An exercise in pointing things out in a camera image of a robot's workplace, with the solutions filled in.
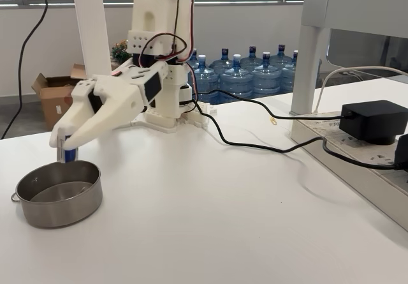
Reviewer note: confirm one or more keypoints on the small white and blue box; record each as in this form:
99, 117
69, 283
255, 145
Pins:
70, 155

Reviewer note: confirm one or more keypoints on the green festive wreath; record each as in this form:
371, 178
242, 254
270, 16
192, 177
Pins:
120, 52

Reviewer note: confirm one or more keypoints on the black power adapter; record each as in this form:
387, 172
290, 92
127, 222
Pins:
366, 121

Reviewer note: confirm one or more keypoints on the round metal bowl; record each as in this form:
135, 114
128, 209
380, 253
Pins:
63, 207

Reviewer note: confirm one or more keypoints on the white desk shelf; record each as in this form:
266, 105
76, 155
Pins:
310, 57

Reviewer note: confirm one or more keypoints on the white power strip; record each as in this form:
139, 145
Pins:
318, 131

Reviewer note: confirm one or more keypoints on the black plug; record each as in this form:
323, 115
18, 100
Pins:
402, 153

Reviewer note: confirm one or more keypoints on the yellow rubber band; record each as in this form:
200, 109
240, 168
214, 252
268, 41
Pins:
270, 121

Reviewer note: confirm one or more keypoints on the white post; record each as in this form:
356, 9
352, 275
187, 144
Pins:
92, 25

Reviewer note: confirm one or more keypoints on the blue water cooler bottle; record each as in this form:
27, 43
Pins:
252, 60
223, 62
193, 62
205, 79
281, 59
267, 79
290, 76
236, 81

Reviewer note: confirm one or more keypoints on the open cardboard box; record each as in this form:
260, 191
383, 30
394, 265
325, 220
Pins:
54, 105

